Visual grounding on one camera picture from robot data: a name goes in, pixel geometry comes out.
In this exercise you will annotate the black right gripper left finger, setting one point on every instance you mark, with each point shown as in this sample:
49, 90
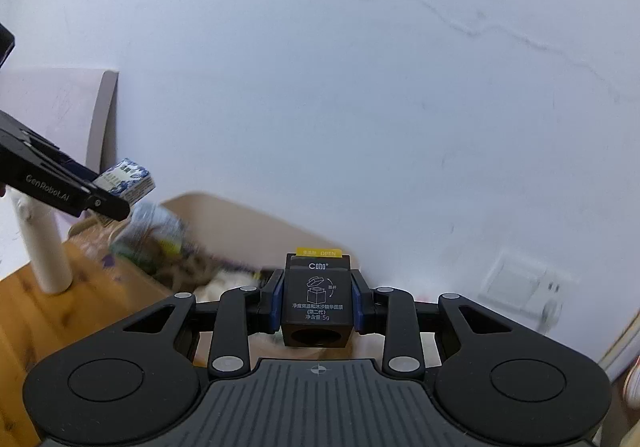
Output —
127, 383

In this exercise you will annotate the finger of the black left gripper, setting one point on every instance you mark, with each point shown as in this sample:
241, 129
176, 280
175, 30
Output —
106, 204
81, 171

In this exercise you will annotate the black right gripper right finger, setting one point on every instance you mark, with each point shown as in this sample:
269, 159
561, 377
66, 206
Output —
492, 378

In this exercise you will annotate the blue white patterned small box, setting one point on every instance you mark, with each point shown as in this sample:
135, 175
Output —
126, 180

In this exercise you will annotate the grey green chip bag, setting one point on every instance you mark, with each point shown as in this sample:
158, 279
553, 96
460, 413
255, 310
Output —
152, 237

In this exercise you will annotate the black small box yellow label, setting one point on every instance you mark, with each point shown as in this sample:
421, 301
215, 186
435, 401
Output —
316, 309

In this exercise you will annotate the white cylindrical bottle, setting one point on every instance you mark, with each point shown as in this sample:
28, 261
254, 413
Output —
43, 243

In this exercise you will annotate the beige plastic storage bin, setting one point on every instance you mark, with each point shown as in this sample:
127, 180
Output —
243, 235

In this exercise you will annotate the lavender board leaning on wall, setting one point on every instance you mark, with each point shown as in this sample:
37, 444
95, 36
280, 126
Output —
68, 106

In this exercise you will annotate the white wall socket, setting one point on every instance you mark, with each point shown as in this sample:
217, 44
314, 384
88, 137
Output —
528, 288

